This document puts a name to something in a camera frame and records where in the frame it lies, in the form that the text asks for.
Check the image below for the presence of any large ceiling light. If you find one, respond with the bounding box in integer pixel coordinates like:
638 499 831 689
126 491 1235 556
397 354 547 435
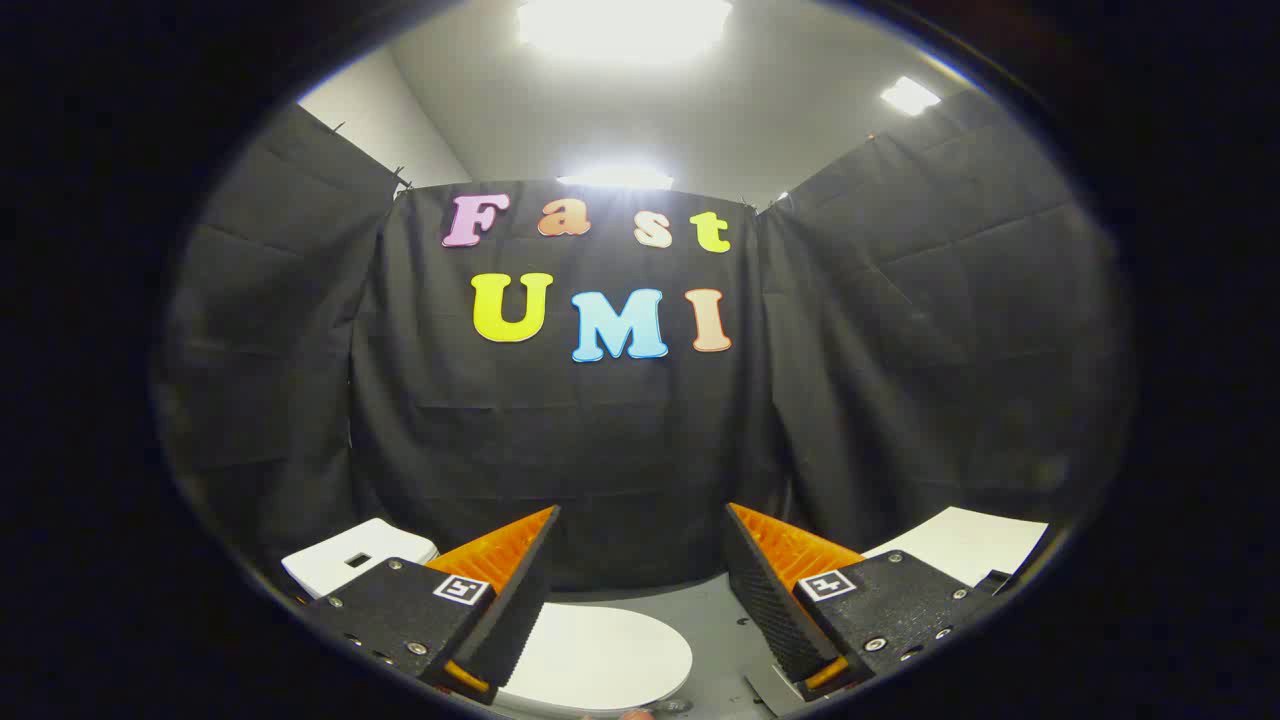
517 0 734 61

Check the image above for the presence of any white toilet tank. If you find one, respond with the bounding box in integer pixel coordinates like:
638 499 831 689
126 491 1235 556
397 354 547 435
282 518 440 600

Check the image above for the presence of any black backdrop cloth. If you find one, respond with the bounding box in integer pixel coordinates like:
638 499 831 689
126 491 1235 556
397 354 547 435
150 100 1136 591

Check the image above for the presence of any long ceiling light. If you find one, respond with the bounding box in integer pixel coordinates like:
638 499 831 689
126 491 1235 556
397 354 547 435
556 165 674 191

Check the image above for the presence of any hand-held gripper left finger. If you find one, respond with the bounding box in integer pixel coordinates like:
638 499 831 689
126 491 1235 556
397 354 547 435
300 505 561 706

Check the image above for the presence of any grey white panelled cabinet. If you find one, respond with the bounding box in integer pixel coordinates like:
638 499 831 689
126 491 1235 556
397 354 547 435
863 506 1048 588

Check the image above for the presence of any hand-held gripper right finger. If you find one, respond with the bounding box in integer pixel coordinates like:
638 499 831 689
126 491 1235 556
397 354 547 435
725 503 1011 701

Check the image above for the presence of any small ceiling light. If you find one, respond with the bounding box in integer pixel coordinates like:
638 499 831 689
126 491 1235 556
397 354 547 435
880 77 943 116

